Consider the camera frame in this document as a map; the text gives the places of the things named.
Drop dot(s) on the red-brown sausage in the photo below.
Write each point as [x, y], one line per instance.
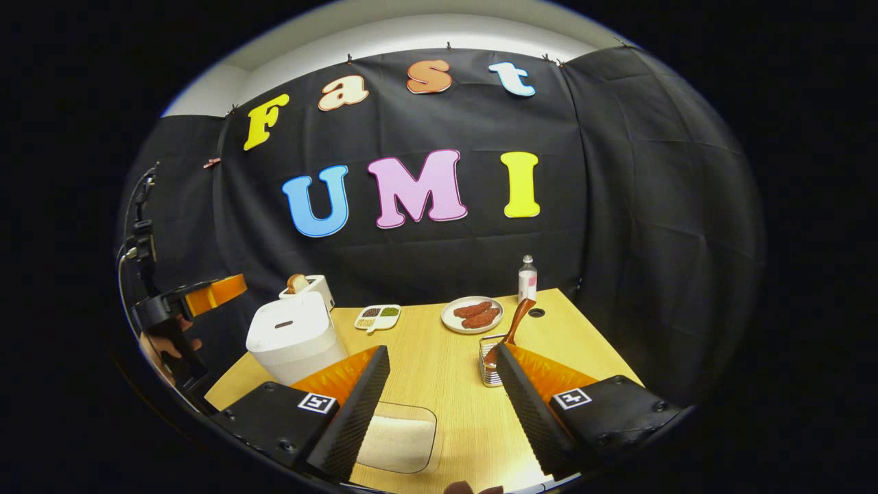
[473, 309]
[481, 318]

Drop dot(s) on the bread slice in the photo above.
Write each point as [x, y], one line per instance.
[298, 283]

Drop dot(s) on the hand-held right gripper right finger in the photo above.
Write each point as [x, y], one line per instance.
[531, 418]

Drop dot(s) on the shallow tray of rice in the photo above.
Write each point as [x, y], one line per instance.
[401, 439]

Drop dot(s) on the small clear bottle pink label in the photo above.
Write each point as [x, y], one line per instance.
[527, 281]

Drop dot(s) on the brown wooden spoon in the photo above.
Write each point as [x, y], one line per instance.
[516, 322]

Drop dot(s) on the white round plate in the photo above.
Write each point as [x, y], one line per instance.
[449, 319]

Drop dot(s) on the white toaster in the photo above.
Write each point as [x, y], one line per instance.
[322, 291]

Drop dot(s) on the black backdrop cloth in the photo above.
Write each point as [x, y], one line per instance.
[651, 240]

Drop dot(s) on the white divided grain dish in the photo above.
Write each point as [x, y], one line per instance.
[377, 319]

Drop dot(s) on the white rice cooker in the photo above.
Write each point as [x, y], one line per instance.
[295, 339]

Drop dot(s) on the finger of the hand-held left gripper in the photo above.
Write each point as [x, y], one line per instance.
[216, 293]

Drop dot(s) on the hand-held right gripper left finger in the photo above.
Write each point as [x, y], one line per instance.
[357, 412]

